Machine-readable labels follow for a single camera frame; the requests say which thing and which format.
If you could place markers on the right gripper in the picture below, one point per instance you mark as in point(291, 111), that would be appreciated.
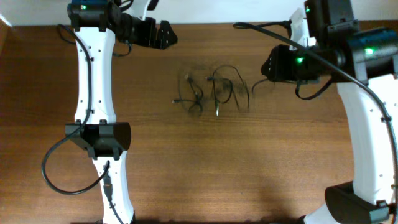
point(280, 65)

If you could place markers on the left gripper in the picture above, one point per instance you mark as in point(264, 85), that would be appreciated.
point(156, 37)

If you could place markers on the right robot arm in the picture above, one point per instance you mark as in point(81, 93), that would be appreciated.
point(325, 39)

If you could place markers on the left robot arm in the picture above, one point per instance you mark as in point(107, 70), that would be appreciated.
point(98, 25)

